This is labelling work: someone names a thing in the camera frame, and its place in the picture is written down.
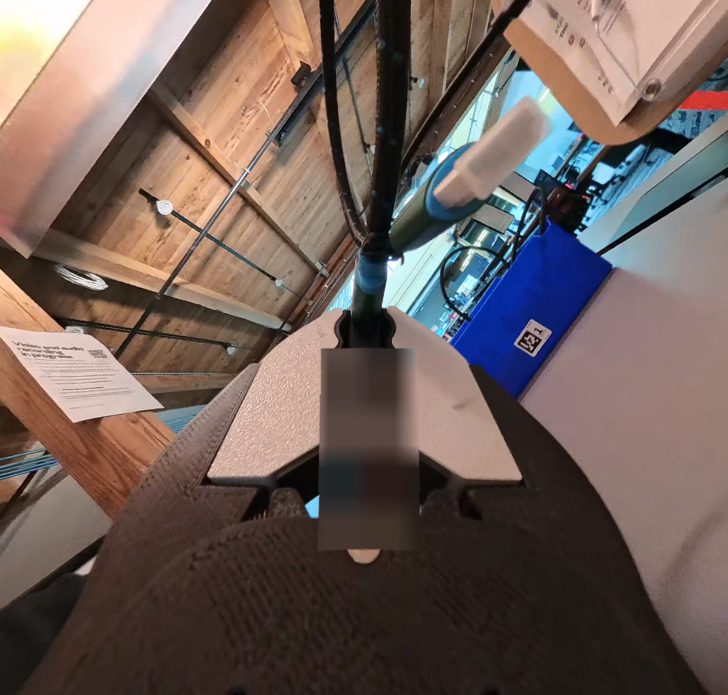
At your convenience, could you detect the instruction sheet on book stand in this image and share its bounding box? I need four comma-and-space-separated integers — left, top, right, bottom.
472, 0, 728, 147

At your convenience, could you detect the printed instruction sheet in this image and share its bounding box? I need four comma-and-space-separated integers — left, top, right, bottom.
515, 0, 728, 127

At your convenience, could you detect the blue plastic bin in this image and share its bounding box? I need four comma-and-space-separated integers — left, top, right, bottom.
449, 220, 614, 400

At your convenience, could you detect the black braided usb cable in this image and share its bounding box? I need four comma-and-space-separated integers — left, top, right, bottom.
317, 0, 554, 350

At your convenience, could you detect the white cable coil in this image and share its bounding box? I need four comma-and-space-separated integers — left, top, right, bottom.
54, 263, 110, 292

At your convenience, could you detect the thin black cable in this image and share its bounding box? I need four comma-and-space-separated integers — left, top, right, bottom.
398, 0, 557, 164

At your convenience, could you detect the white paper notice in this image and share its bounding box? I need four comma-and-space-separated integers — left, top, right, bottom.
0, 326, 166, 424

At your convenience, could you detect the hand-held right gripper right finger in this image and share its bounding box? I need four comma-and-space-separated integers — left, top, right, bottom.
386, 307, 524, 488

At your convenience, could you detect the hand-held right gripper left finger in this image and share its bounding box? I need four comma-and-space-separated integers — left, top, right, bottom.
206, 307, 350, 488

